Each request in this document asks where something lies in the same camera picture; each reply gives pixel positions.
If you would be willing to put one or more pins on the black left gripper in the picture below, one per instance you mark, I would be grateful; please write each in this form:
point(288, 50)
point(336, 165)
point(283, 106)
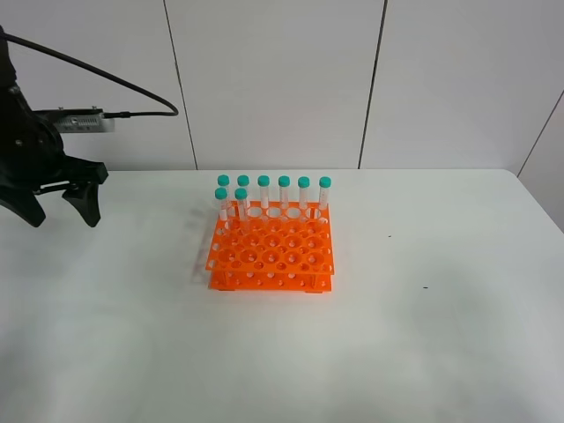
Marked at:
point(33, 162)

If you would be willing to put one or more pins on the green cap test tube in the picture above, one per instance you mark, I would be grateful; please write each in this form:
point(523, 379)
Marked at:
point(241, 196)

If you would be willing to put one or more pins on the second row tube leftmost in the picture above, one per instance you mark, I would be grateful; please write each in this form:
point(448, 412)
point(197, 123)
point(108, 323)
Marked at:
point(220, 196)

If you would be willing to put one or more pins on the orange test tube rack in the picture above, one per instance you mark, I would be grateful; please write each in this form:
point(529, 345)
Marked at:
point(272, 249)

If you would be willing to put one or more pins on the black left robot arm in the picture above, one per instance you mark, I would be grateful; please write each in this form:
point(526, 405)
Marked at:
point(5, 57)

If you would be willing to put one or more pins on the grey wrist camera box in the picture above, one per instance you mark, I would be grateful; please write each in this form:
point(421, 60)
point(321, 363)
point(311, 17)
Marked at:
point(77, 121)

